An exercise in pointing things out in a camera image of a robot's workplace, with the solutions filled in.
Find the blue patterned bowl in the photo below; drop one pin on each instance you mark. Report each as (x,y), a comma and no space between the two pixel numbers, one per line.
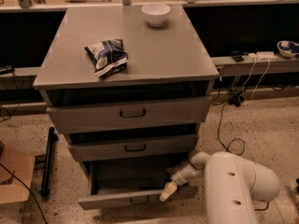
(288,49)

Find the grey top drawer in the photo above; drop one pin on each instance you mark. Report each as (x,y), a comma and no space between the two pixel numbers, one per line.
(132,115)

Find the brown cardboard box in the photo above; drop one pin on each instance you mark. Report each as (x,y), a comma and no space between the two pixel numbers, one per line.
(16,173)

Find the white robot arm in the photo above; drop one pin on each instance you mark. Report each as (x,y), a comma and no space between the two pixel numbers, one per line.
(232,185)

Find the white ceramic bowl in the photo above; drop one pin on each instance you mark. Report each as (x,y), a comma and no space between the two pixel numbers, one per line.
(155,14)

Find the white power strip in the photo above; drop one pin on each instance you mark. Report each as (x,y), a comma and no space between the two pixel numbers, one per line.
(262,56)

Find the grey drawer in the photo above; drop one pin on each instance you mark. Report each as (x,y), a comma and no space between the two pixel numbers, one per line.
(139,147)
(132,115)
(126,182)

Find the black device left ledge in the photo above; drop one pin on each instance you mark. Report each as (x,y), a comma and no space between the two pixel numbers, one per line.
(6,70)

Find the blue white chip bag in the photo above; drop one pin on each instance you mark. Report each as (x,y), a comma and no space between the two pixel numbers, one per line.
(108,57)

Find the black small device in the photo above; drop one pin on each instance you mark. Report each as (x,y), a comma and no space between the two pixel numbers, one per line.
(237,57)

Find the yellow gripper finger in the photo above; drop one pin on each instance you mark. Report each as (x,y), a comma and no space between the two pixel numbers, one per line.
(169,189)

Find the grey middle drawer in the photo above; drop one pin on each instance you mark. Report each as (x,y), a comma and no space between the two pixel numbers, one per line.
(139,147)

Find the grey drawer cabinet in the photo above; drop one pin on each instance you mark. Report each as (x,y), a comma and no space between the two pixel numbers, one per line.
(168,54)

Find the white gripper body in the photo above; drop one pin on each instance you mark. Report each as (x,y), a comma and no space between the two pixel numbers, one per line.
(181,177)

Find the grey bottom drawer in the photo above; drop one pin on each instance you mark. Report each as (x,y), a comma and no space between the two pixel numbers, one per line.
(126,182)

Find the black power adapter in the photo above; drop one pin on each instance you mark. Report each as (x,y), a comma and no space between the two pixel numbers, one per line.
(237,100)

